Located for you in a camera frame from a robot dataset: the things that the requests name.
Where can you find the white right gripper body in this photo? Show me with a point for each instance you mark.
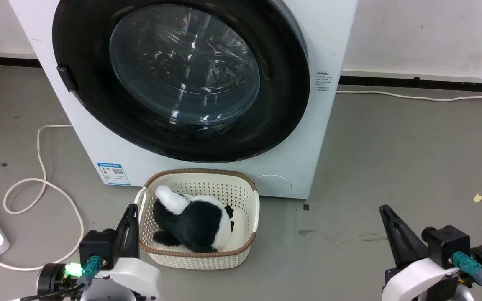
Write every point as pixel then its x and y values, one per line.
pixel 421 280

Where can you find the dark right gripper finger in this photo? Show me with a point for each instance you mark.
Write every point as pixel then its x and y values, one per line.
pixel 402 238

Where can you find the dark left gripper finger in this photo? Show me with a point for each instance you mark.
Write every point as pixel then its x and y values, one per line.
pixel 134 234
pixel 124 238

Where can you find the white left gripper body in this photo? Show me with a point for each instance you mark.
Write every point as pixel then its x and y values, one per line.
pixel 136 278

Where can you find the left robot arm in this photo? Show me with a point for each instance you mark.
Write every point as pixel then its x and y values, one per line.
pixel 50 280

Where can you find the white front-load washing machine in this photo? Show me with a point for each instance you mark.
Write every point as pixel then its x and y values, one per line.
pixel 308 167

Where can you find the black round washer door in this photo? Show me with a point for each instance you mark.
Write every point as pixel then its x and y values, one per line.
pixel 283 104

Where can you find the black white panda plush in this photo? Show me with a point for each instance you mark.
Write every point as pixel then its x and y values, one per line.
pixel 195 225

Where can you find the blue energy label sticker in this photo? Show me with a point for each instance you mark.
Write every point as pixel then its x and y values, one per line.
pixel 113 173

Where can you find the yellow paper scrap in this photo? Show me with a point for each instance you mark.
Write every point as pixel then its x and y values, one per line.
pixel 478 197

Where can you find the white woven-rim laundry basket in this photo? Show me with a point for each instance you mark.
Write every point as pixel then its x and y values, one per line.
pixel 207 184

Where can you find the small text label sticker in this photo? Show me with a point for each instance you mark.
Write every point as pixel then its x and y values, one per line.
pixel 324 81

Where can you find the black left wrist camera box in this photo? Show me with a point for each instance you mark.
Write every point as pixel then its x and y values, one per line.
pixel 96 248

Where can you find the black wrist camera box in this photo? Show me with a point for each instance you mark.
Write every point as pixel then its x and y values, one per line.
pixel 96 248
pixel 448 246

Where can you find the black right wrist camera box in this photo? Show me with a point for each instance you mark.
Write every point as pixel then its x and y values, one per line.
pixel 448 246

